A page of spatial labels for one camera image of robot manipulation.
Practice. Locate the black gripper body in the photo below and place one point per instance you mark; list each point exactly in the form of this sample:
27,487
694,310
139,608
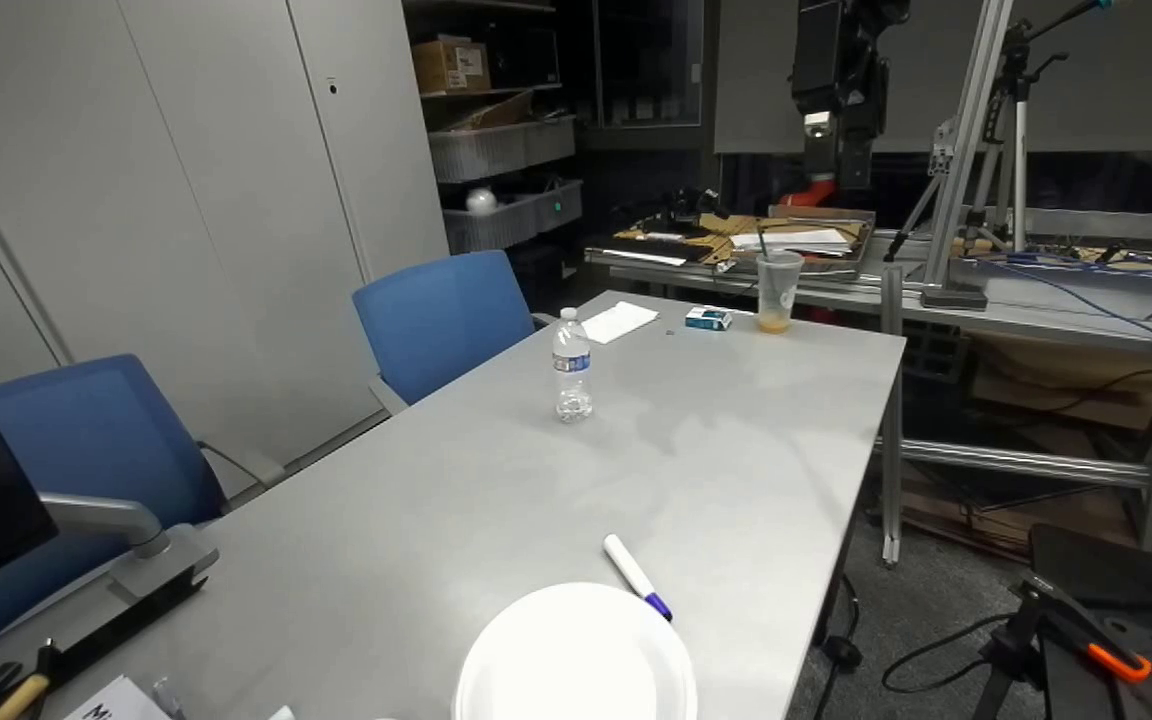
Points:
840,63

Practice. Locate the aluminium frame post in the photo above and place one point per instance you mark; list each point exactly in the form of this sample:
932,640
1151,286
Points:
970,144

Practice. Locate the white paper sheet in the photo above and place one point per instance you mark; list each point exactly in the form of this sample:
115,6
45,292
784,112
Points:
619,320

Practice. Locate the dark metal shelf unit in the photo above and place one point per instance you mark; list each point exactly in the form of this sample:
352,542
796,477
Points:
501,81

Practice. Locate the brown cardboard sheets pile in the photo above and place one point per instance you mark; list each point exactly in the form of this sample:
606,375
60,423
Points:
790,237

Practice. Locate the black and white camera tripod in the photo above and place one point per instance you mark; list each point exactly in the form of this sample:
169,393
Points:
1016,120

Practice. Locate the brown cardboard box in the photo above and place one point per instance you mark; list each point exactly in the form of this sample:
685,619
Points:
448,67

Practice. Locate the black bar clamp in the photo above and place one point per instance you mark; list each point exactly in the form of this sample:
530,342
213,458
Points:
120,627

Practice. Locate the white cabinet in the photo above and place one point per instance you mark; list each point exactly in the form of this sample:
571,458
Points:
178,201

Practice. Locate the black tripod with orange clamp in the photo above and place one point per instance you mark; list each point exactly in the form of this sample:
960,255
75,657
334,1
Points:
1071,638

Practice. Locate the white round object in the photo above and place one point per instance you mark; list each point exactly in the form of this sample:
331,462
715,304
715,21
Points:
482,201

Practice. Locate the metal frame workbench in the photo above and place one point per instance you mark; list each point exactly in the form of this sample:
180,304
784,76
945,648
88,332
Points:
1071,314

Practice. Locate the clear plastic cup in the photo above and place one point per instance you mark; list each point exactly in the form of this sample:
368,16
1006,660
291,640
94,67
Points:
779,292

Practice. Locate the brown cardboard under workbench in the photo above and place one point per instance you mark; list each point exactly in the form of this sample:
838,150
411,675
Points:
1071,384

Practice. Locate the grey storage bin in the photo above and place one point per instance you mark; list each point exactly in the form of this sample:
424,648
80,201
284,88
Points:
519,216
498,150

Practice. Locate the white printed paper label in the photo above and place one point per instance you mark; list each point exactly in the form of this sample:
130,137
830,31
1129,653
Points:
119,703

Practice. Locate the white round plate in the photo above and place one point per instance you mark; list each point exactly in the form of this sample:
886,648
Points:
579,660

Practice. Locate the blue capped white marker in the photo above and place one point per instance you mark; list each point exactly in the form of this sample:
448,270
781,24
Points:
629,564

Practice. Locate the small blue box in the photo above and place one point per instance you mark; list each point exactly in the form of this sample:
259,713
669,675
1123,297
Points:
709,320

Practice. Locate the clear plastic water bottle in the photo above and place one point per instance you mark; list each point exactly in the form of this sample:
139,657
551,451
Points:
572,378

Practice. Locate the blue office chair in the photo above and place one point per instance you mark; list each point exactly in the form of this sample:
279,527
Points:
99,433
438,320

